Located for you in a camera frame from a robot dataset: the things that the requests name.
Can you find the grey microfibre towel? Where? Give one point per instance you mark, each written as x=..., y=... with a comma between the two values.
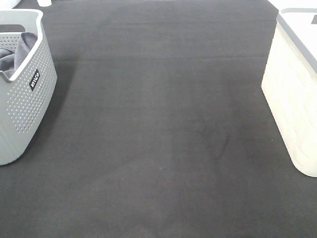
x=10, y=61

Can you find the black felt table mat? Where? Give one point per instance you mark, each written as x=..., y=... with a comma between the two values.
x=157, y=128

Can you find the grey perforated laundry basket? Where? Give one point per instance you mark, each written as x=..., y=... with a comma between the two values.
x=26, y=94

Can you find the cream white storage basket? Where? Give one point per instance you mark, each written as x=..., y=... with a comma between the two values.
x=289, y=85

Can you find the white cylindrical object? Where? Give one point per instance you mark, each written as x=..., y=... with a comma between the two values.
x=44, y=3

